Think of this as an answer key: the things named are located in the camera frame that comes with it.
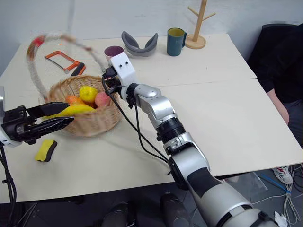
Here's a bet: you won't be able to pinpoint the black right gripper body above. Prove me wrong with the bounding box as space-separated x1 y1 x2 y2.
102 67 122 92

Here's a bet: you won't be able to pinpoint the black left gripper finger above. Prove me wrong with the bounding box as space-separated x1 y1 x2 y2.
26 102 71 118
27 116 75 140

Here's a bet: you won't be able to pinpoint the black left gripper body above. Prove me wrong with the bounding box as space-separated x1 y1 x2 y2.
0 105 39 145

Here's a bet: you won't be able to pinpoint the yellow banana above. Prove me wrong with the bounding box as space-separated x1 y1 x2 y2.
44 104 97 120

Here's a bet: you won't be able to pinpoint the wicker basket with rope handle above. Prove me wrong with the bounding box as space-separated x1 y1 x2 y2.
26 33 124 138

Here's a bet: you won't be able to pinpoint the pink peach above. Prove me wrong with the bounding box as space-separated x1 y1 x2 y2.
94 92 111 109

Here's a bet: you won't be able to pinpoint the orange fruit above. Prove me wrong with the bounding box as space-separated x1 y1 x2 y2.
65 95 85 106

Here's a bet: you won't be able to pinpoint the yellow lemon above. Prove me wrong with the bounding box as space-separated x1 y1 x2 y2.
79 86 98 103

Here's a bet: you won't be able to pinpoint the yellow and black sponge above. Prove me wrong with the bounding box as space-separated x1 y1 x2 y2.
35 139 58 163

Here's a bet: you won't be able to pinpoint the white cup purple inside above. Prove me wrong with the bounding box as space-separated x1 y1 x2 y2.
104 45 125 65

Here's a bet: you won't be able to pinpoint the grey curved pillow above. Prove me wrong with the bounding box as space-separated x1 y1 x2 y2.
121 30 159 58

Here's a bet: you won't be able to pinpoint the orange hacksaw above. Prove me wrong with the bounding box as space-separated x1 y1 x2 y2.
45 50 87 77

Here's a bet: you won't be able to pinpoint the teal mug yellow inside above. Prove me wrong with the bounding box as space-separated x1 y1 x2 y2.
166 27 188 57

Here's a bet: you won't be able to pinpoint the wooden mug tree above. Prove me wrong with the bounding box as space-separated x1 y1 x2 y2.
185 0 217 50

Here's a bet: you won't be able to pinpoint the person in black clothes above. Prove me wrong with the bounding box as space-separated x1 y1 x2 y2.
247 22 303 140

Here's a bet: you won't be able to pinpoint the black office chair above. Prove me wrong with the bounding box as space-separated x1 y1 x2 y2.
261 23 302 33

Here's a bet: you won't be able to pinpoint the white and red sneaker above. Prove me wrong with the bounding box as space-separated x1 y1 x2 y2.
271 166 294 185

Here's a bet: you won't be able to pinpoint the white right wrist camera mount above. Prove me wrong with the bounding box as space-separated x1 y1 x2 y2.
109 53 138 90

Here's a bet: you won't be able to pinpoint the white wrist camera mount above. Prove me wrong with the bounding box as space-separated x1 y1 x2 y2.
109 53 138 90
0 131 22 148

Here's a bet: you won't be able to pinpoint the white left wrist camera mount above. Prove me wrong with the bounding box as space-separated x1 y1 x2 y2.
0 131 22 148

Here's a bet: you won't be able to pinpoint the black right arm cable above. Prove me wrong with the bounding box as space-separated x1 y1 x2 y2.
101 75 174 167

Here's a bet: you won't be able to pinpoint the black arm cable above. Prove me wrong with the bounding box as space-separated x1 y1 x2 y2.
0 146 18 204
101 75 174 167

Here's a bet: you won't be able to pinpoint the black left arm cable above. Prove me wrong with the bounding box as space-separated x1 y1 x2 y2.
0 146 18 204

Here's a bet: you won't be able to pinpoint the blue floor cable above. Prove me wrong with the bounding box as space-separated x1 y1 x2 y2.
259 173 291 194

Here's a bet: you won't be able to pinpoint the white floor cables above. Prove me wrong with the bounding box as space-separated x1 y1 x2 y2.
250 164 303 226

